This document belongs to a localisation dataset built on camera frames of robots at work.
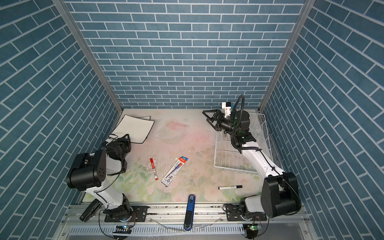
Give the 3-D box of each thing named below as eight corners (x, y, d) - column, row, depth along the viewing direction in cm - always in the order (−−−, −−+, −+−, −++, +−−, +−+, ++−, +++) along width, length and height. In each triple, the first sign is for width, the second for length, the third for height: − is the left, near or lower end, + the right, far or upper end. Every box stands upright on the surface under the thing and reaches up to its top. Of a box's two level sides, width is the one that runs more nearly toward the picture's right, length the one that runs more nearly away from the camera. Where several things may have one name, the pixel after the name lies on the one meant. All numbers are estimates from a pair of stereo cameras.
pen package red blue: (160, 183, 86) (160, 182, 84) (181, 155, 97) (181, 154, 96) (168, 188, 84) (167, 187, 82) (188, 159, 95) (188, 158, 94)
